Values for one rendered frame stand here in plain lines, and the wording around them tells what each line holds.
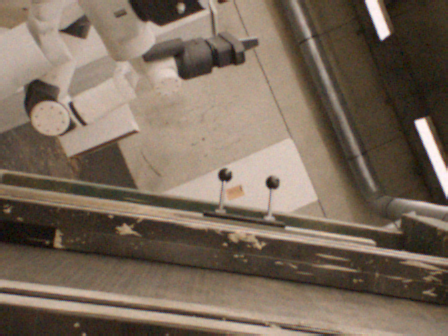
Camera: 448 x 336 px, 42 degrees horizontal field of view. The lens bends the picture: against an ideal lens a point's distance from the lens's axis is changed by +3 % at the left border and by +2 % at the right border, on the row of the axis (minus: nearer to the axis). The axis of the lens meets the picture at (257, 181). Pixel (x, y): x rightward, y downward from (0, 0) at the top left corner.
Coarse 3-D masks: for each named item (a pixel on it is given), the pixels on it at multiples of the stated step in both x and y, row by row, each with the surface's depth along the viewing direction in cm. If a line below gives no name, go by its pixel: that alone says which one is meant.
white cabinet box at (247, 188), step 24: (288, 144) 485; (240, 168) 484; (264, 168) 485; (288, 168) 486; (168, 192) 481; (192, 192) 482; (216, 192) 483; (240, 192) 484; (264, 192) 485; (288, 192) 486; (312, 192) 487
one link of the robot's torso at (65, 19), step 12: (0, 0) 94; (12, 0) 94; (24, 0) 94; (0, 12) 99; (12, 12) 99; (24, 12) 99; (72, 12) 109; (0, 24) 109; (12, 24) 109; (60, 24) 109
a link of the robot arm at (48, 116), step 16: (80, 48) 128; (64, 64) 127; (48, 80) 127; (64, 80) 129; (32, 96) 126; (48, 96) 127; (64, 96) 132; (32, 112) 127; (48, 112) 127; (64, 112) 128; (48, 128) 129; (64, 128) 129
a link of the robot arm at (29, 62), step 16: (16, 32) 73; (0, 48) 73; (16, 48) 73; (32, 48) 73; (0, 64) 73; (16, 64) 73; (32, 64) 74; (48, 64) 75; (0, 80) 73; (16, 80) 74; (32, 80) 77; (0, 96) 75
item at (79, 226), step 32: (0, 192) 99; (0, 224) 94; (32, 224) 95; (64, 224) 95; (96, 224) 96; (128, 224) 96; (160, 224) 96; (192, 224) 97; (224, 224) 103; (128, 256) 96; (160, 256) 97; (192, 256) 97; (224, 256) 97; (256, 256) 98; (288, 256) 98; (320, 256) 99; (352, 256) 99; (384, 256) 99; (416, 256) 104; (352, 288) 99; (384, 288) 100; (416, 288) 100
